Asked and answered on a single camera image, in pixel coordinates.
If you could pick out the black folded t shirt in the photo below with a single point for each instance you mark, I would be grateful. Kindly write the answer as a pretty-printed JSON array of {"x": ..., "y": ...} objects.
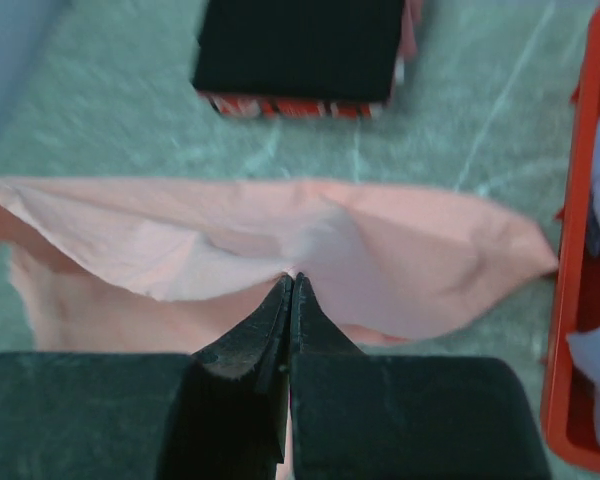
[{"x": 323, "y": 50}]

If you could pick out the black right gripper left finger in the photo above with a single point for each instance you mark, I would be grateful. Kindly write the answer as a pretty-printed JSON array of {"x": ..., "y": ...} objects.
[{"x": 219, "y": 413}]

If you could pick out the red plastic bin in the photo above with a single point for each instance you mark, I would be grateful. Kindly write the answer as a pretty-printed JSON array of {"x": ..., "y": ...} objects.
[{"x": 567, "y": 405}]

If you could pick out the red patterned folded t shirt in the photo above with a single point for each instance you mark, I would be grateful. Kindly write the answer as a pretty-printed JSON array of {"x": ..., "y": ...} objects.
[{"x": 253, "y": 107}]

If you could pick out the salmon pink t shirt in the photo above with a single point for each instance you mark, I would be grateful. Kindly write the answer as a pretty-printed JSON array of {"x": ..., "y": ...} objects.
[{"x": 166, "y": 266}]

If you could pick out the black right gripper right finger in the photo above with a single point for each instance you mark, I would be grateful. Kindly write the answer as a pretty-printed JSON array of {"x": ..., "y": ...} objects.
[{"x": 360, "y": 416}]

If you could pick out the pink folded t shirt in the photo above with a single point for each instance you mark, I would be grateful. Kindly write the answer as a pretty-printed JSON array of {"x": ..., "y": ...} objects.
[{"x": 411, "y": 18}]

